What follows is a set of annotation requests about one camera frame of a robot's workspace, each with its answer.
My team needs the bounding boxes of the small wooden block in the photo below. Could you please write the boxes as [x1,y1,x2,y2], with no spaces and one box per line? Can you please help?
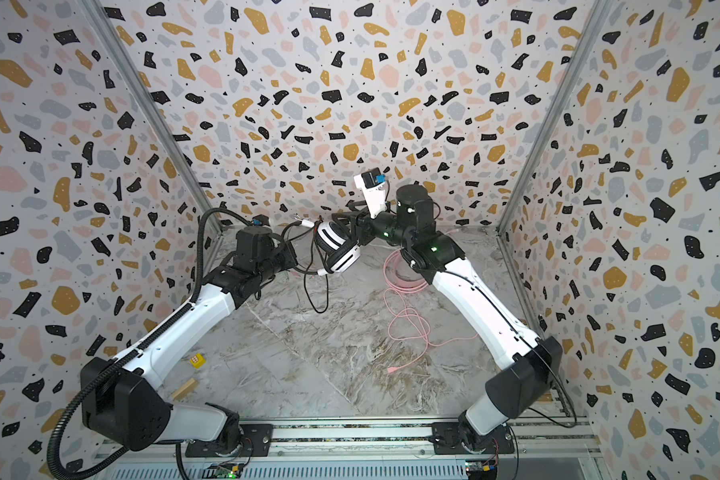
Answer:
[171,378,199,401]

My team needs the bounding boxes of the corner aluminium post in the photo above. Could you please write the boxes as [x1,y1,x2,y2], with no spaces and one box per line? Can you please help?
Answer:
[76,1,211,217]
[496,0,614,237]

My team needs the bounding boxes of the pink headphone cable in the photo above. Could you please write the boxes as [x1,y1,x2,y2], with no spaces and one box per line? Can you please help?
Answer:
[382,230,478,371]

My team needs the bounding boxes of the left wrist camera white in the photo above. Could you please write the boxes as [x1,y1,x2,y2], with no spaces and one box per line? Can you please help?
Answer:
[251,215,271,228]

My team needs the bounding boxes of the small yellow block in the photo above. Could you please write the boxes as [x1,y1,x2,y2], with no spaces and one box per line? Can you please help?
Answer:
[189,354,206,369]

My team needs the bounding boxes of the black headphone cable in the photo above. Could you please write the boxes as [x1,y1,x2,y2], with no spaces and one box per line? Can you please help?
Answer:
[278,218,361,314]

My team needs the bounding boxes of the left corner aluminium post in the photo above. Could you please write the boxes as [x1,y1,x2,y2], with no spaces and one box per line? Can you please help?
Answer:
[76,1,211,217]

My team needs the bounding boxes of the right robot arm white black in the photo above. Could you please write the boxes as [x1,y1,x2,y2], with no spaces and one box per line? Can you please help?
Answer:
[350,178,563,452]

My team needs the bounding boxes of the white black headphones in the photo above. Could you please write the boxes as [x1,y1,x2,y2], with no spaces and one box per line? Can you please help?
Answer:
[298,219,360,276]

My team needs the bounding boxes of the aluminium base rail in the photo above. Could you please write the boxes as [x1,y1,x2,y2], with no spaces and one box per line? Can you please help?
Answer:
[99,415,610,479]

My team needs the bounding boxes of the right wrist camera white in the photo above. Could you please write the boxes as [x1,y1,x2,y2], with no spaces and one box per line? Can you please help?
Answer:
[354,167,389,218]

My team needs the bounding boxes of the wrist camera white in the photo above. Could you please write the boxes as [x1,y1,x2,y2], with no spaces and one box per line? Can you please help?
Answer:
[354,167,389,218]
[251,215,271,228]

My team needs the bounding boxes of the right corner aluminium post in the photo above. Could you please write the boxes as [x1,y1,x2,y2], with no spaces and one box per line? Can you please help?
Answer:
[496,0,614,237]

